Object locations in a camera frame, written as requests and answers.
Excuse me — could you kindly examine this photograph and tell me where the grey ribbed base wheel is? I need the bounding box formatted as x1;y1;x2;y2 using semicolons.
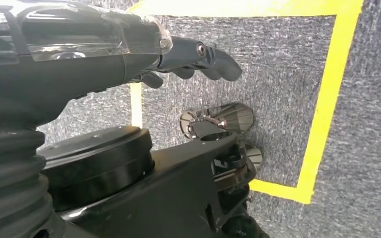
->
211;143;264;192
179;103;255;140

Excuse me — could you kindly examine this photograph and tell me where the yellow floor tape square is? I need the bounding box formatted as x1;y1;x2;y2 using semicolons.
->
126;0;365;205

